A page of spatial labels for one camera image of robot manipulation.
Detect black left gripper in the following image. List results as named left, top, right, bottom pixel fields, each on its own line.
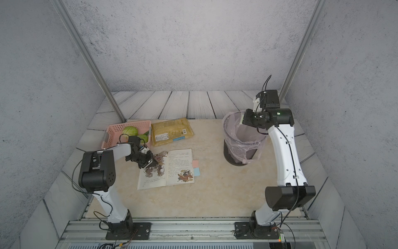
left=126, top=150, right=159, bottom=169

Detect illustrated children's story book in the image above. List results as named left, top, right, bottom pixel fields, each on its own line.
left=137, top=149, right=195, bottom=190

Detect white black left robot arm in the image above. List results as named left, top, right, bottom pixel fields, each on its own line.
left=78, top=136, right=158, bottom=241

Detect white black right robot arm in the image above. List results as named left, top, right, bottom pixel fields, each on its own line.
left=242, top=83, right=316, bottom=239

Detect blue sticky note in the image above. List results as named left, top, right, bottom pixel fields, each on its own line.
left=194, top=168, right=201, bottom=176

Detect small green cabbage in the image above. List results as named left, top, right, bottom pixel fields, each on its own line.
left=137, top=134, right=149, bottom=144

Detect pink plastic bin liner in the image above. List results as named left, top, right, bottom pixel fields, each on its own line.
left=222, top=111, right=269, bottom=164

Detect black mesh trash bin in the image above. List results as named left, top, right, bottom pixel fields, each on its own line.
left=222, top=111, right=269, bottom=167

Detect large green cabbage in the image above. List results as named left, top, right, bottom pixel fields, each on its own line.
left=122, top=126, right=138, bottom=137

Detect pink perforated plastic basket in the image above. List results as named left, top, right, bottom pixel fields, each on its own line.
left=101, top=120, right=152, bottom=150

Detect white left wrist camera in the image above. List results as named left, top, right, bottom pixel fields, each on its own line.
left=139, top=146, right=150, bottom=154

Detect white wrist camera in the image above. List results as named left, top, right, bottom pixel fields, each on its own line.
left=253, top=98, right=262, bottom=113
left=139, top=146, right=150, bottom=154

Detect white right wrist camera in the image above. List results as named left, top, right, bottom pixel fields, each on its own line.
left=253, top=98, right=262, bottom=113

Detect aluminium frame post right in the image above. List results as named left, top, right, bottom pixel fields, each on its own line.
left=279, top=0, right=327, bottom=99

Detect aluminium frame post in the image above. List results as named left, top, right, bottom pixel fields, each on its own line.
left=279, top=0, right=327, bottom=99
left=51, top=0, right=126, bottom=122

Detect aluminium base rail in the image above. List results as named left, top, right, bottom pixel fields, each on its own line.
left=56, top=216, right=330, bottom=249

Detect aluminium frame post left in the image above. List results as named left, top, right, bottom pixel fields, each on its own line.
left=51, top=0, right=126, bottom=122

